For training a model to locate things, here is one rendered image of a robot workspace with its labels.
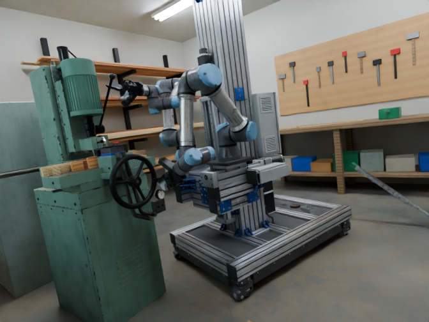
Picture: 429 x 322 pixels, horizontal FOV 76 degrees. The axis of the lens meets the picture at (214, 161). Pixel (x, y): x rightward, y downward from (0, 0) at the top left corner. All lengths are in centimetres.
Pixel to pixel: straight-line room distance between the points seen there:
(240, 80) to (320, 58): 241
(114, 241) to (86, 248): 15
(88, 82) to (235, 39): 102
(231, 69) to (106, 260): 143
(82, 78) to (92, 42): 295
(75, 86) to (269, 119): 131
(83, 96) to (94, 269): 93
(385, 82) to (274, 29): 174
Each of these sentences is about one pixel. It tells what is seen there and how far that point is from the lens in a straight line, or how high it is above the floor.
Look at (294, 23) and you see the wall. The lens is 456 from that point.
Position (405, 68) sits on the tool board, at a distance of 409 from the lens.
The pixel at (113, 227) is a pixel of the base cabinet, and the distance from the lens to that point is 168.
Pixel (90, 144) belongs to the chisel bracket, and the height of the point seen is 103.
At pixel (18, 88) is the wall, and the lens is 410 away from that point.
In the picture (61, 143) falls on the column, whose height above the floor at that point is 106.
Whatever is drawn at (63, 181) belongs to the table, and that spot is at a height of 87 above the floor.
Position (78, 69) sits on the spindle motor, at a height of 144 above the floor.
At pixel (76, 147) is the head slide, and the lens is 183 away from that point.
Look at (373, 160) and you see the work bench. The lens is 374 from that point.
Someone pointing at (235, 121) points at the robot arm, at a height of 105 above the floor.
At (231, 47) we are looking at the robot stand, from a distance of 205.
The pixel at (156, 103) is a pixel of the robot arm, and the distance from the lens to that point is 191.
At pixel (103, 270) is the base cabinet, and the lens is 170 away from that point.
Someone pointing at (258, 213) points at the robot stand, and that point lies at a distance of 215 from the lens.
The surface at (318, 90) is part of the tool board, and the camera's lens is 428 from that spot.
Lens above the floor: 105
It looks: 7 degrees down
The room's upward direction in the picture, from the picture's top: 8 degrees counter-clockwise
